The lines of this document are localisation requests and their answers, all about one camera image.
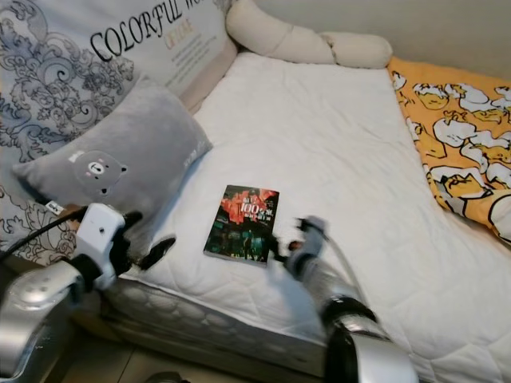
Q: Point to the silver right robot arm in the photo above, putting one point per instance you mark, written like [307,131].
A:
[375,359]

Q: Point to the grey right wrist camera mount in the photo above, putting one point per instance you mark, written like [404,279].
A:
[311,231]

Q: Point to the dark book with red cover art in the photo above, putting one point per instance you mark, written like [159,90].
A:
[243,227]

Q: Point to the grey bear pillow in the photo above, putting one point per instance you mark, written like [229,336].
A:
[128,136]

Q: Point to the black left robot foot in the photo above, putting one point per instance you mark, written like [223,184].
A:
[168,378]

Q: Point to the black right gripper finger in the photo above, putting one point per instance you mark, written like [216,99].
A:
[276,238]
[278,254]

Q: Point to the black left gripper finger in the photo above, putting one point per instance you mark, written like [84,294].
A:
[133,220]
[160,249]

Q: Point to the printed grey headboard cushion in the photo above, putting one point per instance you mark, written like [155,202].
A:
[64,64]

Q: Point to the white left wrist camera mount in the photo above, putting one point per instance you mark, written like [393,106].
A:
[102,231]

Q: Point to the white quilted mattress pad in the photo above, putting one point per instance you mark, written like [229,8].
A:
[327,128]

